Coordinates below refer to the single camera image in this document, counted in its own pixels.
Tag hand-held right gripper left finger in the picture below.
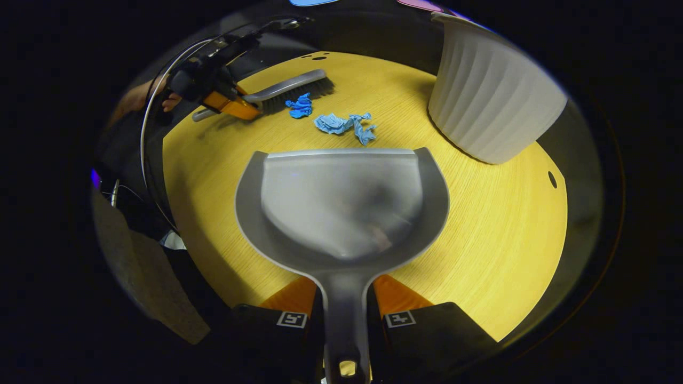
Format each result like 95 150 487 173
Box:
228 276 325 384

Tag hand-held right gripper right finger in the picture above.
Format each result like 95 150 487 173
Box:
368 274 500 384

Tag grey small broom black bristles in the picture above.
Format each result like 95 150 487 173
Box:
192 69 336 123

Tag blue paper scrap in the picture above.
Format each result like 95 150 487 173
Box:
313 112 377 147
285 93 314 119

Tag grey plastic dustpan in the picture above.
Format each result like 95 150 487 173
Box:
233 147 451 384

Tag white ribbed garbage bin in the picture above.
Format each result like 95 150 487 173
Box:
428 13 568 165

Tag black backdrop cloth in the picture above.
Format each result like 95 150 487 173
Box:
155 0 446 75

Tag thin white cable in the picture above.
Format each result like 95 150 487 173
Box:
139 36 217 231

